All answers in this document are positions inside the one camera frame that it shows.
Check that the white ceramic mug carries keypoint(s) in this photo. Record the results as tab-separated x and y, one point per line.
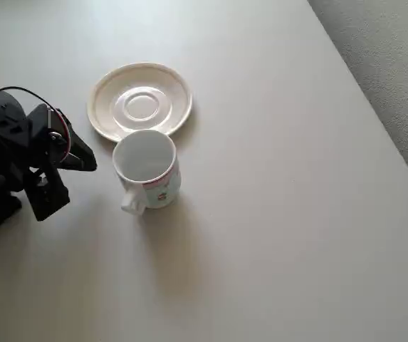
143	156

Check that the cream ceramic saucer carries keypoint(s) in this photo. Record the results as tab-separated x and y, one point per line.
143	103

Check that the black gripper camera block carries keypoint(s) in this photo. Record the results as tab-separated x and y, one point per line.
48	199

